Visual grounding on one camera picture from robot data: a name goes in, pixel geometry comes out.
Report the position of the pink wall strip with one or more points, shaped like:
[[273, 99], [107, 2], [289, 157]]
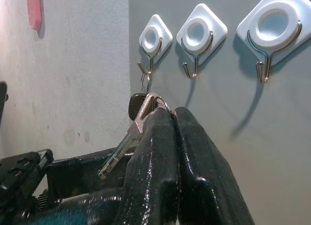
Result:
[[35, 8]]

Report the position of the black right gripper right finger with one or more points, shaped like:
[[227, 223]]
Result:
[[206, 176]]

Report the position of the white adhesive wall hook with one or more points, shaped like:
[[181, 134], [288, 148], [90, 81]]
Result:
[[213, 23], [165, 35], [247, 28]]

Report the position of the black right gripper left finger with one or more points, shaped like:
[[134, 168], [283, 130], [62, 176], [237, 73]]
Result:
[[153, 166]]

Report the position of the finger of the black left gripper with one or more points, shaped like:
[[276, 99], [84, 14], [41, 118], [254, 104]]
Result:
[[80, 176], [80, 210]]

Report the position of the silver key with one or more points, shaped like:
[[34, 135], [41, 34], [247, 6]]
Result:
[[141, 115]]

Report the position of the black-headed key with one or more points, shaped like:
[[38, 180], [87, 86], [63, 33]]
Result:
[[134, 106]]

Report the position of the black rounded object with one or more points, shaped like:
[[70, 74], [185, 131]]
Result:
[[3, 101]]

